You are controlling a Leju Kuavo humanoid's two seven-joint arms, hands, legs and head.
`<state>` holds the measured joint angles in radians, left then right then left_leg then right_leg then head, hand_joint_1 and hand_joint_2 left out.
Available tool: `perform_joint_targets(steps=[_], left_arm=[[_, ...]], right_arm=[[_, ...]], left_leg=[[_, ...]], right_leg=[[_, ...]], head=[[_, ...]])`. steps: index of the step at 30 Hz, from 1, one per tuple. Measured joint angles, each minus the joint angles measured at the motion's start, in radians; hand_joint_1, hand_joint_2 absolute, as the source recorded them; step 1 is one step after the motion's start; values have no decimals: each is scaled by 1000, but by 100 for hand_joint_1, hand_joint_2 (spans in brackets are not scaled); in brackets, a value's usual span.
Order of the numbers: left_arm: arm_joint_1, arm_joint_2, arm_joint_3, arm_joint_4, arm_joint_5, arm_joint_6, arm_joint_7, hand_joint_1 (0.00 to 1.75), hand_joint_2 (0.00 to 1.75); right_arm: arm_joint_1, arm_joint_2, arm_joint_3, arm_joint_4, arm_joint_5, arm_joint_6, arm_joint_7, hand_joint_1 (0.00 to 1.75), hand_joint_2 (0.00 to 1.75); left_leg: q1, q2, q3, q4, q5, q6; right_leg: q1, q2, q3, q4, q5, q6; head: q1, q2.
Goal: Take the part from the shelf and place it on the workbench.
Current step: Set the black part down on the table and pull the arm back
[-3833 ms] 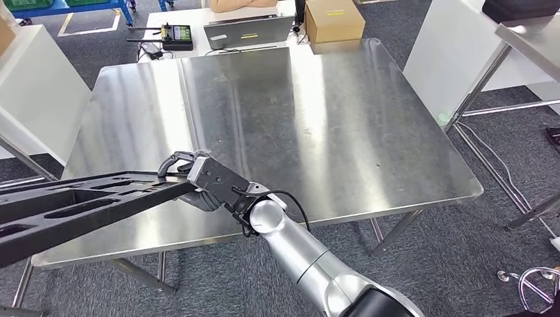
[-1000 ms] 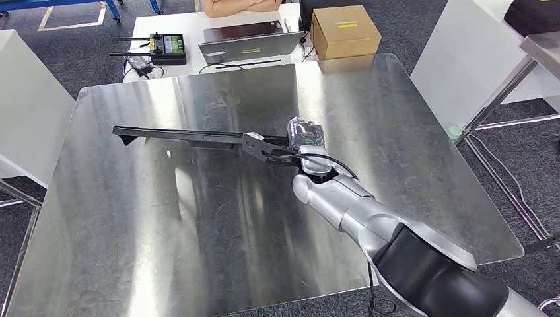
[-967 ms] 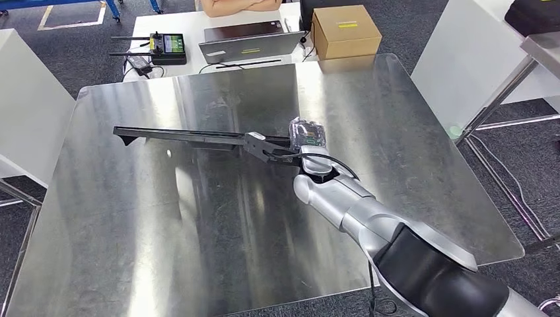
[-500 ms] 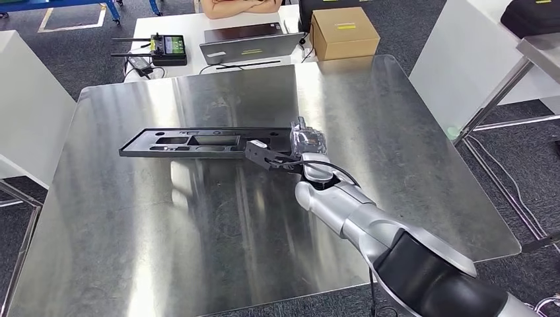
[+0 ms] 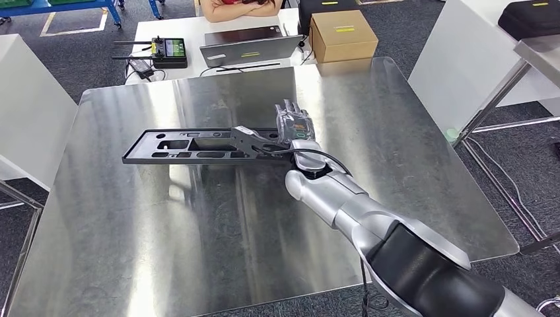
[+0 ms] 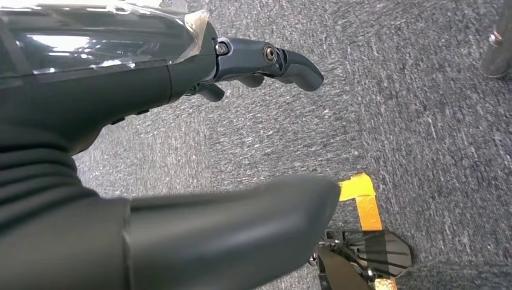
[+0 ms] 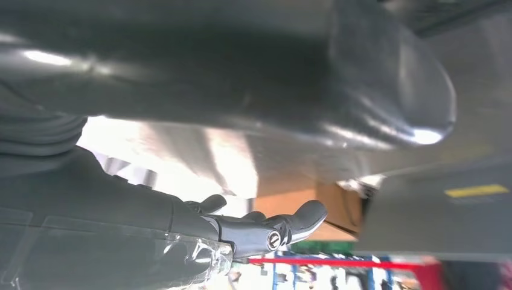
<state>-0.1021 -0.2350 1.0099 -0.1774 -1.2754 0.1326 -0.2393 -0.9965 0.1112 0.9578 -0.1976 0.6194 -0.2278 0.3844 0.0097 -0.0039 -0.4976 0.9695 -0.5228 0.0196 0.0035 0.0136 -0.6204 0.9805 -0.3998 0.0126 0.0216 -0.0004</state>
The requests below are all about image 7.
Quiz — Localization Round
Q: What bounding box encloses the stainless steel workbench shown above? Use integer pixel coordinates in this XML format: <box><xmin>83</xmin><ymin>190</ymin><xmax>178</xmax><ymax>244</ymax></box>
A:
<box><xmin>75</xmin><ymin>0</ymin><xmax>512</xmax><ymax>219</ymax></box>

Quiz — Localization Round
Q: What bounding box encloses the brown cardboard box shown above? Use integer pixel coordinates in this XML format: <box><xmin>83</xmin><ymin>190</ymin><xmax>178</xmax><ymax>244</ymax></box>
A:
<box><xmin>254</xmin><ymin>182</ymin><xmax>364</xmax><ymax>242</ymax></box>

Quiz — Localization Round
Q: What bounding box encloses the red barrier belt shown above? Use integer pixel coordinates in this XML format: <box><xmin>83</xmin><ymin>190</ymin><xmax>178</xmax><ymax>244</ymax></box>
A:
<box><xmin>248</xmin><ymin>257</ymin><xmax>441</xmax><ymax>272</ymax></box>

